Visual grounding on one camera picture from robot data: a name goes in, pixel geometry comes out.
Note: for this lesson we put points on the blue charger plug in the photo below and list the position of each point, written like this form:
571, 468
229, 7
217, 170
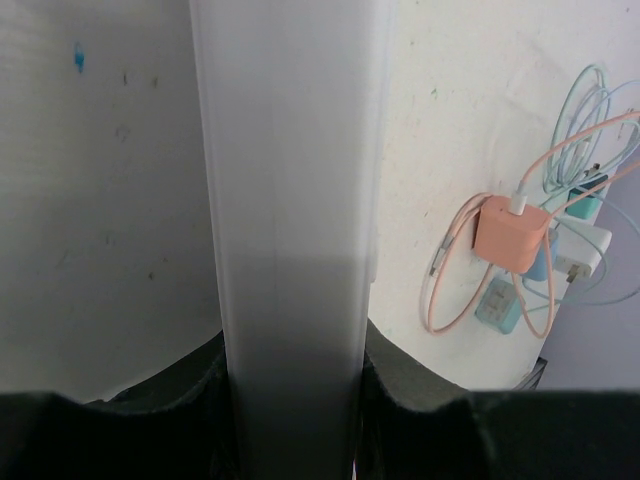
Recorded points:
538, 270

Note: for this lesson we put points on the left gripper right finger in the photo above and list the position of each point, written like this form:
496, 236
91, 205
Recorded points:
417, 425

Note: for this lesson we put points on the teal charger plug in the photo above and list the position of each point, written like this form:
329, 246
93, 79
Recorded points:
585, 207

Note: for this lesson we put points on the orange charger plug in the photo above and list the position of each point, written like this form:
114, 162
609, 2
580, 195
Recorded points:
507, 240

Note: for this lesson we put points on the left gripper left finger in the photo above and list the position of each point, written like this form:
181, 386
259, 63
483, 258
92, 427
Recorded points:
177, 424

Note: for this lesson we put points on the white power strip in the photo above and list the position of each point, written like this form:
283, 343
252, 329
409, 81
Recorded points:
292, 99

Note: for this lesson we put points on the green charger plug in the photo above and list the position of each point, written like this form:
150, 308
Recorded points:
499, 307

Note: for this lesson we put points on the white 80W charger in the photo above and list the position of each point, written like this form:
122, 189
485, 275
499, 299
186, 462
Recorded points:
580, 249

